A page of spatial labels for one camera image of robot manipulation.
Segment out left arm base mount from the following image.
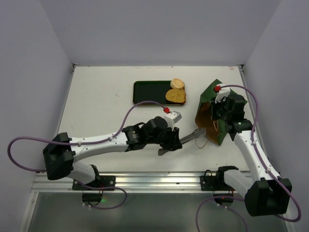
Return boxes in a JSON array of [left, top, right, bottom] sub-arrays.
[[72, 175, 115, 206]]

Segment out sliced toast bread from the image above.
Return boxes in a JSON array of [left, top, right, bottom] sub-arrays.
[[165, 89, 186, 104]]

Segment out round bun bread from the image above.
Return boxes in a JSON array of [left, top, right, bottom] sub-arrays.
[[170, 78, 184, 89]]

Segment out dark green tray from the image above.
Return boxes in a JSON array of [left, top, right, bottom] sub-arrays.
[[133, 80, 184, 106]]

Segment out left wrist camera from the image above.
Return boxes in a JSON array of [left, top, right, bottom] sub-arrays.
[[163, 107, 182, 129]]

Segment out green paper bag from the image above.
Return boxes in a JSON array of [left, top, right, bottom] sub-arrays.
[[195, 79, 253, 146]]

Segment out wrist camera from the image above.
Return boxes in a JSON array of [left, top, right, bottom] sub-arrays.
[[214, 83, 231, 103], [163, 107, 182, 129]]

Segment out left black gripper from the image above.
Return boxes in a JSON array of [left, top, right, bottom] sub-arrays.
[[146, 124, 182, 151]]

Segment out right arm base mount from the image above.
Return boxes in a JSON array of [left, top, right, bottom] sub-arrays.
[[199, 167, 234, 204]]

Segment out aluminium frame rail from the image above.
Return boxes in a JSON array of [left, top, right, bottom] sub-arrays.
[[31, 172, 204, 193]]

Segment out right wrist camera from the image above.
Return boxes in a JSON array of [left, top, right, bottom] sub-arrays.
[[214, 83, 231, 103]]

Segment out metal tongs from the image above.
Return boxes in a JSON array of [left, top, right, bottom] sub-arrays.
[[158, 128, 206, 156]]

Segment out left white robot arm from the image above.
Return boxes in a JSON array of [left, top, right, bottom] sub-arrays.
[[43, 116, 182, 190]]

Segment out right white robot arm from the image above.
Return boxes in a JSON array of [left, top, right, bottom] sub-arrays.
[[211, 92, 292, 217]]

